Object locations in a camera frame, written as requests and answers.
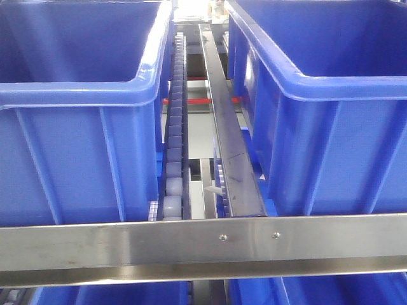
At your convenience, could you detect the lower blue bin right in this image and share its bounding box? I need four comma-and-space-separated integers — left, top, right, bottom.
228, 273, 406, 304

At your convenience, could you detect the stainless steel shelf rack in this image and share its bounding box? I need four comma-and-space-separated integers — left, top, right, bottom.
1, 213, 406, 288

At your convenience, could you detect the blue plastic bin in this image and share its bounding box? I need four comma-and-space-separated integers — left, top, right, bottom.
226, 1, 406, 215
1, 1, 172, 227

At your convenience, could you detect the lower blue bin left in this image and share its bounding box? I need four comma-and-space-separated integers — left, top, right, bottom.
30, 281, 191, 304

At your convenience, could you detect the steel divider rail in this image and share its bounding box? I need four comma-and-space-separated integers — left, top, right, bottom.
198, 24, 266, 217

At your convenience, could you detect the roller conveyor track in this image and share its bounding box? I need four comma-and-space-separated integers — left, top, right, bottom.
160, 32, 191, 221

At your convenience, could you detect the blue plastic bin left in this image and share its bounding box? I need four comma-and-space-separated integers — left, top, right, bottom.
1, 1, 172, 227

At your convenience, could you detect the blue plastic bin right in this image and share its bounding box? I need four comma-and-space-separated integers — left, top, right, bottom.
226, 1, 406, 215

